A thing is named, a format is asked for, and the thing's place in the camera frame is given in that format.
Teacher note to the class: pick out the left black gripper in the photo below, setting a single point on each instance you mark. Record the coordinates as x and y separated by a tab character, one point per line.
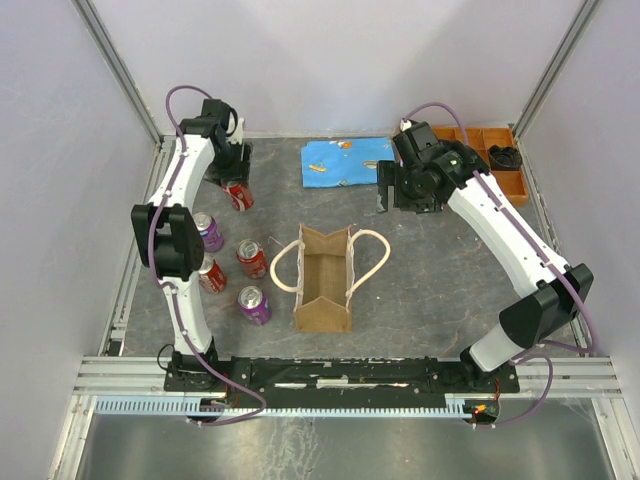
239	172

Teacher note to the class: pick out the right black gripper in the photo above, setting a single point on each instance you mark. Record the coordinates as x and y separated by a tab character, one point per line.
390	174

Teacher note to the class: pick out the red cola can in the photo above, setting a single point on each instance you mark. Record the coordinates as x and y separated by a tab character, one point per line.
211	277
252	258
240	195

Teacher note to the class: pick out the purple soda can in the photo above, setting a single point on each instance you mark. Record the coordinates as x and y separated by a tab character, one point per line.
213	240
254	305

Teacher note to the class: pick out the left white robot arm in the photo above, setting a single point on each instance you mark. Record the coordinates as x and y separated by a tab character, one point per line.
209	146

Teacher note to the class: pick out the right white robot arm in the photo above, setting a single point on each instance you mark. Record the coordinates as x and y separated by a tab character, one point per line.
551	292

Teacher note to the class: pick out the blue patterned cloth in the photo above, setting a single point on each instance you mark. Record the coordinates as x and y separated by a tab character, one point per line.
343	162

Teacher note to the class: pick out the dark rolled item right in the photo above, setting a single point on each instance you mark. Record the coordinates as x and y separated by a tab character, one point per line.
506	158

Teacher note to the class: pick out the orange wooden compartment tray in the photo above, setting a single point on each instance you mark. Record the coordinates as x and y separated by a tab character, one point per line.
512	183

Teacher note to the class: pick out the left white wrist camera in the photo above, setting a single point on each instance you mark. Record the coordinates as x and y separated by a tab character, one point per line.
235	132

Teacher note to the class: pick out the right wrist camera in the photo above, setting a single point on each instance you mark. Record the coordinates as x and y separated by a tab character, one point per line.
417	144

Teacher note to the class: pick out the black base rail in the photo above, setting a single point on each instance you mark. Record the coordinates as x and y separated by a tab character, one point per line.
266	376

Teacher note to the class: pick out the aluminium frame rail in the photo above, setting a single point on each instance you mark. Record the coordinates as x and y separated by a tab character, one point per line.
120	377

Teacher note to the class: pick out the light blue cable duct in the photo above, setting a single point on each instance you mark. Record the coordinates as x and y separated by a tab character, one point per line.
296	403

